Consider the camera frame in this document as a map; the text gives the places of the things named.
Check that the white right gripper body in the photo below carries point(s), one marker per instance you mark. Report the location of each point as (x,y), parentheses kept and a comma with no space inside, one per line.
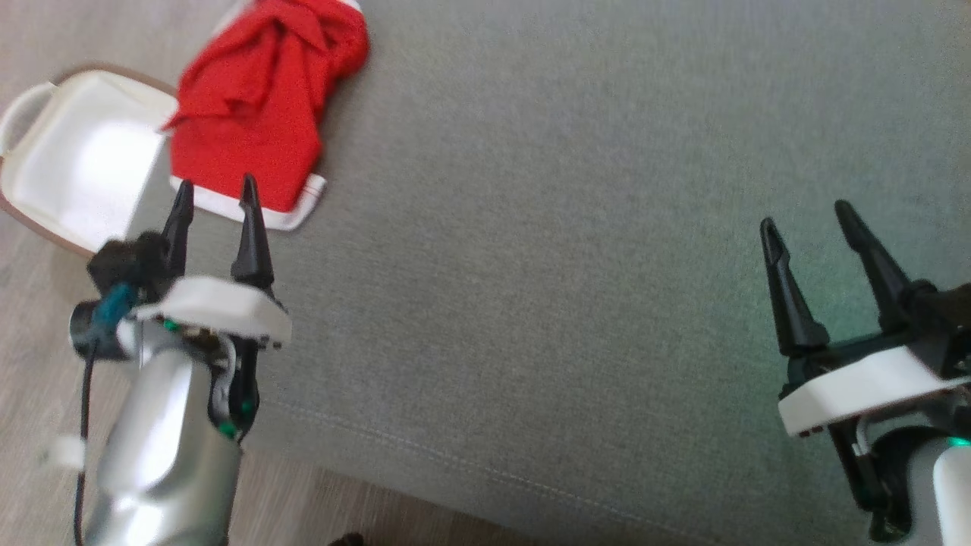
(857,387)

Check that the red garment wide white band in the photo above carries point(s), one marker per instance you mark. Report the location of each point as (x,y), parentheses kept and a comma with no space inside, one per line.
(258,129)

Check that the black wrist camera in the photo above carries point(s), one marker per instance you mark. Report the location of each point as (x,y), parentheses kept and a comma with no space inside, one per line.
(133,262)
(944,318)

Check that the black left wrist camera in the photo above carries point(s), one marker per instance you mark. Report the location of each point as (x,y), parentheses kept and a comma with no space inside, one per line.
(133,262)

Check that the white laundry basket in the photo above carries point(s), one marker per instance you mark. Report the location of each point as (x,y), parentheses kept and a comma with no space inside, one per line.
(83,167)

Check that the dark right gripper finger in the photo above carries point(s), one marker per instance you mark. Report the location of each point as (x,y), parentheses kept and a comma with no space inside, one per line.
(793,303)
(880,273)

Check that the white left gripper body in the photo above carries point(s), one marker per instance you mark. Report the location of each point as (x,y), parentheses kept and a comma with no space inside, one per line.
(220,307)

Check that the left wrist black cylinder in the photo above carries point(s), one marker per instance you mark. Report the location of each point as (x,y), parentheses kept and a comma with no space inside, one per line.
(85,334)

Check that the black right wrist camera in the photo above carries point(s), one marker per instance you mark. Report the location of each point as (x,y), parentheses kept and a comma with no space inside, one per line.
(944,318)

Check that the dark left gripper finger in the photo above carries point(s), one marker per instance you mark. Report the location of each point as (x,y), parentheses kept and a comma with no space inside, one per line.
(179,231)
(252,250)

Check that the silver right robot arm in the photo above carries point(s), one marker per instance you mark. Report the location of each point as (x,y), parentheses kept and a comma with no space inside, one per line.
(948,493)

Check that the grey sofa seat cushion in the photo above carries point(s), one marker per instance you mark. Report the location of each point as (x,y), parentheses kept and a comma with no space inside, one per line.
(569,265)

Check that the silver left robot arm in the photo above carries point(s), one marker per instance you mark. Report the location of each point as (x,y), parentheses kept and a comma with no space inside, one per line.
(159,455)

